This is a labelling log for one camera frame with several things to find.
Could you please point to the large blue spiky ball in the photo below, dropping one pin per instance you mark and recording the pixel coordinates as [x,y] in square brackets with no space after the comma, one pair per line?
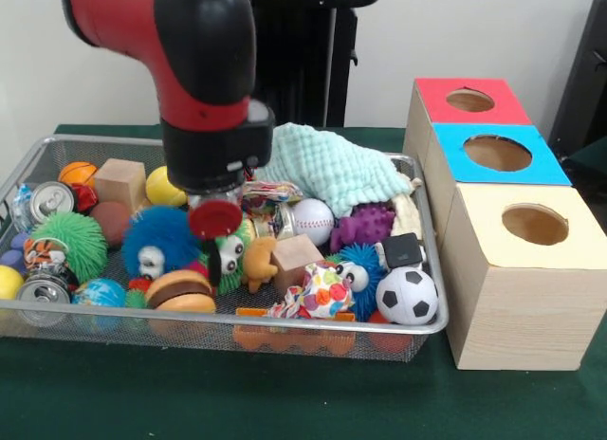
[161,233]

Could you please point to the clear mesh bin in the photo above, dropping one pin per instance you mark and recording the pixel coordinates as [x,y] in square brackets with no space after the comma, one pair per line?
[417,338]

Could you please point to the mint green cloth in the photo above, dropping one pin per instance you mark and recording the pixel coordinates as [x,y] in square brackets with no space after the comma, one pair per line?
[332,170]

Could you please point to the green spiky ball with eyes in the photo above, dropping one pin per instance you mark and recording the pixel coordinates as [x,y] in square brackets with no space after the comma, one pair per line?
[230,281]

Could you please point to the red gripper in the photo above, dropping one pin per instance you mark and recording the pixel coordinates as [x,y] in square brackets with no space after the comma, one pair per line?
[215,219]

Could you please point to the small soccer ball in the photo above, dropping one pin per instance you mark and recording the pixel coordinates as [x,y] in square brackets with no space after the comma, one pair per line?
[408,296]

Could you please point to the plain yellow ball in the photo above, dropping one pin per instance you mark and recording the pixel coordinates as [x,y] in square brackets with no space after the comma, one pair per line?
[161,187]

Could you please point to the brown burger toy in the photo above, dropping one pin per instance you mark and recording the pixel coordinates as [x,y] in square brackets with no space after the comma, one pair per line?
[180,290]

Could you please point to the small wooden block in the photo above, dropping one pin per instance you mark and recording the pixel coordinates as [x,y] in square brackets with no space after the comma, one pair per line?
[120,184]
[297,260]

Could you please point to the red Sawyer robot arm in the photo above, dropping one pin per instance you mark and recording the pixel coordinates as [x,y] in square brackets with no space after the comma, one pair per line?
[114,13]

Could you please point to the small white baseball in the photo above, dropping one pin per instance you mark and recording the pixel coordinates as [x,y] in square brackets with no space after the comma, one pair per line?
[313,222]

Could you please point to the wooden box with three holes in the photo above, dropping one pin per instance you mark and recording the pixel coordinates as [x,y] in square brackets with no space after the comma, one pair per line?
[512,307]

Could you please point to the small colourful fabric toy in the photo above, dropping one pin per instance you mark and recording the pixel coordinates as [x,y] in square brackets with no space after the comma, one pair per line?
[322,293]

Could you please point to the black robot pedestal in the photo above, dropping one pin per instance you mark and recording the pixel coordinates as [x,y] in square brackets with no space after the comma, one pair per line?
[303,70]

